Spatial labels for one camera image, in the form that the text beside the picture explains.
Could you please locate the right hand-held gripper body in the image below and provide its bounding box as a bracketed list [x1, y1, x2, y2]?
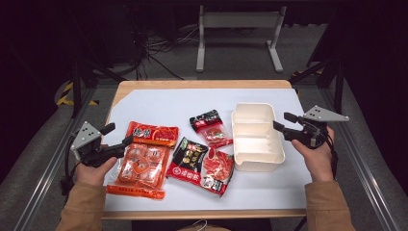
[283, 105, 350, 150]

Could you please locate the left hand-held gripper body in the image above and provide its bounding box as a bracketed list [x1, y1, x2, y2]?
[70, 120, 125, 168]

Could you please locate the large orange sauce packet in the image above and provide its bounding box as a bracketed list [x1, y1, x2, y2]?
[105, 120, 180, 200]

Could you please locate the white divided container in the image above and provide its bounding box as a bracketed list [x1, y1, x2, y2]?
[230, 102, 287, 172]

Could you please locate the small black and red packet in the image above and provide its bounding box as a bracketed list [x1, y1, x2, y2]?
[189, 109, 234, 149]

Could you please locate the black and red soup packet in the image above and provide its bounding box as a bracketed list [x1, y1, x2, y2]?
[166, 137, 235, 197]

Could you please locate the person's left hand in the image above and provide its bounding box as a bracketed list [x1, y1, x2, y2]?
[75, 156, 118, 187]

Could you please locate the person's right hand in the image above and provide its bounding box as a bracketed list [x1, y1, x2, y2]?
[291, 126, 336, 183]

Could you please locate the black metal stand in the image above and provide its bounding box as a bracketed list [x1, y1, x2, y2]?
[68, 6, 126, 118]
[290, 13, 345, 115]

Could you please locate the yellow and black striped tape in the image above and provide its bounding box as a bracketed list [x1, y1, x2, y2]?
[56, 81, 99, 107]

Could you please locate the white table mat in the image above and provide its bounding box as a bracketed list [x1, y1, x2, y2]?
[103, 88, 313, 213]

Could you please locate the white metal stand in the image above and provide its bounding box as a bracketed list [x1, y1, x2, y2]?
[195, 5, 288, 73]

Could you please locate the right hand-held gripper cable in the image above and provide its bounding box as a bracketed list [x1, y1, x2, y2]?
[326, 129, 340, 181]

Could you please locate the aluminium rail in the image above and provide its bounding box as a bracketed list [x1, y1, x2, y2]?
[13, 86, 97, 231]
[320, 88, 402, 231]

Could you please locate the bundle of black floor cables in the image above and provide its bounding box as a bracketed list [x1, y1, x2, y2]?
[124, 6, 200, 81]

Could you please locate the white cord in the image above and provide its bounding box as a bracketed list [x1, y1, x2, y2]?
[191, 218, 210, 231]

